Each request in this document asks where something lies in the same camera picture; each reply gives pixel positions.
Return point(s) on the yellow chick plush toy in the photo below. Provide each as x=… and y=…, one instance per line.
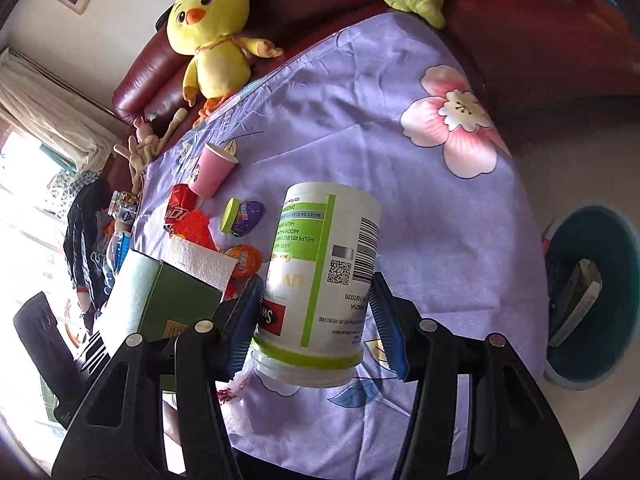
x=210, y=60

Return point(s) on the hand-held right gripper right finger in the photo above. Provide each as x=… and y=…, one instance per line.
x=387, y=325

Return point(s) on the dark clothes pile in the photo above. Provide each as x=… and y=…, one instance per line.
x=85, y=230

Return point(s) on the orange egg-shaped capsule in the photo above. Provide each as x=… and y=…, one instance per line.
x=245, y=260

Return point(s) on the cream curtain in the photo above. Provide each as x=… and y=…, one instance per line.
x=45, y=110

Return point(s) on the grey flattened carton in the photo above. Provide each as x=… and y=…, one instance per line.
x=575, y=305

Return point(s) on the beige plush toy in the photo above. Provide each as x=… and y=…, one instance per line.
x=142, y=150

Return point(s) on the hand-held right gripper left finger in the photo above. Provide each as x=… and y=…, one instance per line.
x=245, y=320

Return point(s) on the white bottle with green label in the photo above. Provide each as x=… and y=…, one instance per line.
x=310, y=270

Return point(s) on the dark red leather sofa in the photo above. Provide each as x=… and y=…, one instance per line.
x=525, y=35

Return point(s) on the red soda can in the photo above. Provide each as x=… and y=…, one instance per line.
x=180, y=207

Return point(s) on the green tissue box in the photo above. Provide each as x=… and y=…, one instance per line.
x=175, y=300

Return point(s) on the purple floral cloth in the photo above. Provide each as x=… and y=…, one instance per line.
x=425, y=210

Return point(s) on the teal trash bin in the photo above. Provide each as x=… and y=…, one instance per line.
x=615, y=240

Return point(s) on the orange mesh bag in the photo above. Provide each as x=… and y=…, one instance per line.
x=197, y=232

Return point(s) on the pink paper cup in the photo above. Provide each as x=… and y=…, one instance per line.
x=212, y=170

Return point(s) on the purple jar with green lid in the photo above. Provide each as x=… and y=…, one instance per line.
x=240, y=217

